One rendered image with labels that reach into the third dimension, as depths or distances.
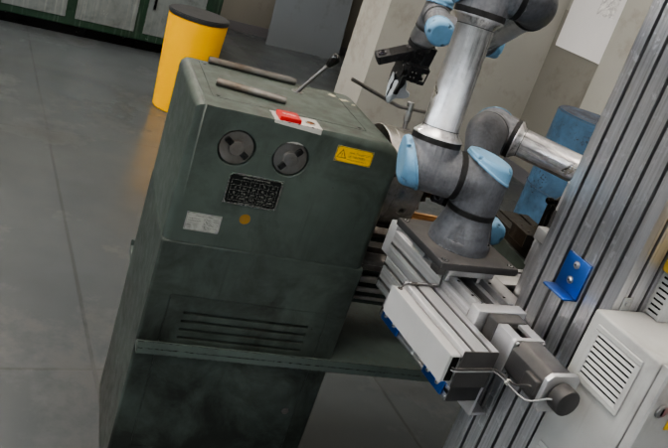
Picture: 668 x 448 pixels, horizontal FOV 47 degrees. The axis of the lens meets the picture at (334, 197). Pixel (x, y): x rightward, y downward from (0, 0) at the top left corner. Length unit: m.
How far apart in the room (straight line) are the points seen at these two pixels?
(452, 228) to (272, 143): 0.54
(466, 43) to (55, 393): 1.89
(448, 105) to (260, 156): 0.56
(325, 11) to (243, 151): 8.07
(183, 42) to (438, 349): 4.53
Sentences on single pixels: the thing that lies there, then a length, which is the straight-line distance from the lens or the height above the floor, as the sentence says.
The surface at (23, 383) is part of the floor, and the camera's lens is 2.92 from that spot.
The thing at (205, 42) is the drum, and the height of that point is 0.61.
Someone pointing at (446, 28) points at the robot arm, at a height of 1.60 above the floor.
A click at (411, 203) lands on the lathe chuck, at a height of 1.06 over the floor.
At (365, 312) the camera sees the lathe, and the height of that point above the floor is 0.54.
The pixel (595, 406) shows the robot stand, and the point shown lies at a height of 1.07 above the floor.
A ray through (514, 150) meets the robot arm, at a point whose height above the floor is 1.33.
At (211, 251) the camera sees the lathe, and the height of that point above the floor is 0.85.
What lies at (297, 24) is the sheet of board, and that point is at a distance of 9.90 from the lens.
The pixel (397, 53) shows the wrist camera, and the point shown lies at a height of 1.48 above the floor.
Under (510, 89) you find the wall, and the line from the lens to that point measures 7.42.
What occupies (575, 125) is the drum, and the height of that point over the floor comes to 0.89.
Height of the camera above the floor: 1.79
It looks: 20 degrees down
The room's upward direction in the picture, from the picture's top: 19 degrees clockwise
